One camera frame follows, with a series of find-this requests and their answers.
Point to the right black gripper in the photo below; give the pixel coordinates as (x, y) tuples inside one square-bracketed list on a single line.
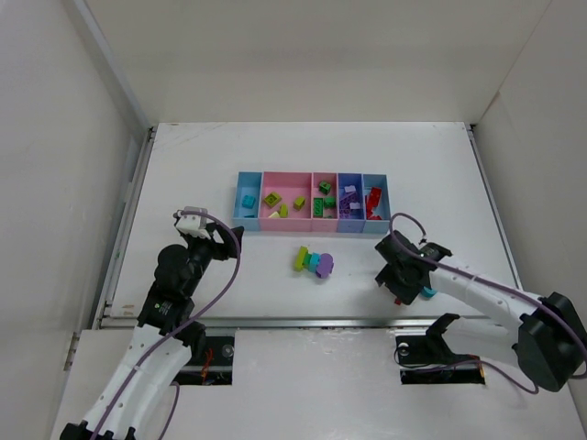
[(387, 273)]

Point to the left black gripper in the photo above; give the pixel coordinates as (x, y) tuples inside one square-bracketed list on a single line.
[(219, 243)]

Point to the teal lego bricks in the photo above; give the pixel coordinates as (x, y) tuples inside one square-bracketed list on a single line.
[(248, 201)]

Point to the lime tall lego brick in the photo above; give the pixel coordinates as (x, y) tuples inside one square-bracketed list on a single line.
[(299, 261)]

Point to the lavender flower lego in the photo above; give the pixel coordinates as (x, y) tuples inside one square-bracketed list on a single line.
[(325, 266)]

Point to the red bricks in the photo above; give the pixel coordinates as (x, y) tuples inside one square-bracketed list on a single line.
[(372, 202)]

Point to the lime square lego brick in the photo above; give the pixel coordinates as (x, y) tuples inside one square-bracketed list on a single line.
[(299, 203)]

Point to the purple lego brick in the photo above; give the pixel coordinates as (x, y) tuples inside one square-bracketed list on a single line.
[(350, 203)]

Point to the green lego row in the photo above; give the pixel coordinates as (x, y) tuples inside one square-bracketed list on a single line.
[(325, 207)]

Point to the dark green lego piece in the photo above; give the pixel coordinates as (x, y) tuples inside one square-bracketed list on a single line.
[(324, 187)]

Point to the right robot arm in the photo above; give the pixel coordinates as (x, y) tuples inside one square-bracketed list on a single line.
[(543, 336)]

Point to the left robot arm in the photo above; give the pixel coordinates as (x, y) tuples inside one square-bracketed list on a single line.
[(167, 336)]

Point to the light blue bin left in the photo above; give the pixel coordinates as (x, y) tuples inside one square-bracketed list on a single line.
[(249, 183)]

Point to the lime curved lego piece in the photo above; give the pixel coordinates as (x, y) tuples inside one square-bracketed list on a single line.
[(283, 210)]

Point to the large pink bin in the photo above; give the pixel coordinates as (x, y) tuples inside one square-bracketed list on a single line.
[(288, 185)]

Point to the small pink bin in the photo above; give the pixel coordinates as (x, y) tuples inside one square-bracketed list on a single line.
[(324, 225)]

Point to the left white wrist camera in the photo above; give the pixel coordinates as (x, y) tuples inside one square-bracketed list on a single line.
[(190, 223)]

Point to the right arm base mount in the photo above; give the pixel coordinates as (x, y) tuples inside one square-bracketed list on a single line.
[(426, 359)]

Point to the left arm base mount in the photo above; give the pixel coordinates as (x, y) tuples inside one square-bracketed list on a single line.
[(214, 366)]

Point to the metal table rail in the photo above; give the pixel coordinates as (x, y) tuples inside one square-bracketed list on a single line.
[(110, 323)]

